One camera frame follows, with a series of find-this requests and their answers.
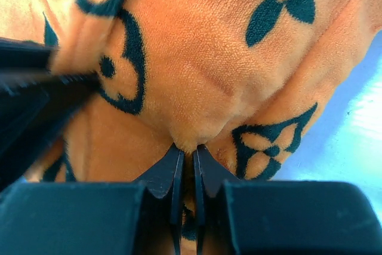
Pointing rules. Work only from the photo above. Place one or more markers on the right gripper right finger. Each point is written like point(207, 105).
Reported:
point(212, 220)

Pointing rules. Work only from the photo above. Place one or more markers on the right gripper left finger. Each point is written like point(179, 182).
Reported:
point(159, 225)

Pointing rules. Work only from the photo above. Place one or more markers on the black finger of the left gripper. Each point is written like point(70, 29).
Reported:
point(35, 104)

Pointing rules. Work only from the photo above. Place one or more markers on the orange patterned pillowcase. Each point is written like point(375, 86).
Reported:
point(247, 78)

